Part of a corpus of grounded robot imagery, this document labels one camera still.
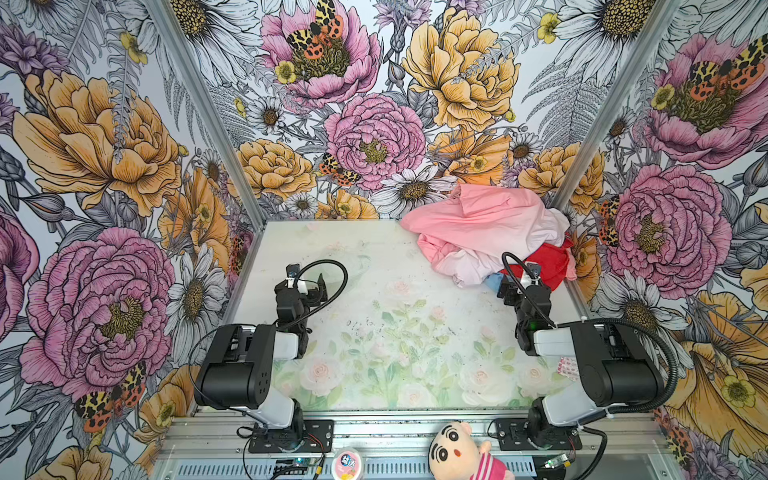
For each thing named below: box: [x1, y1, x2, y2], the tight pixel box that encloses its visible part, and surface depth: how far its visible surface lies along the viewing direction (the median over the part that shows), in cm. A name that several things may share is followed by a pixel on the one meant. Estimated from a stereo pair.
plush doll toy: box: [428, 421, 515, 480], surface depth 66 cm
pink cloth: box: [400, 183, 577, 288], surface depth 107 cm
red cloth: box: [499, 232, 574, 292], surface depth 100 cm
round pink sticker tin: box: [331, 450, 362, 480], surface depth 63 cm
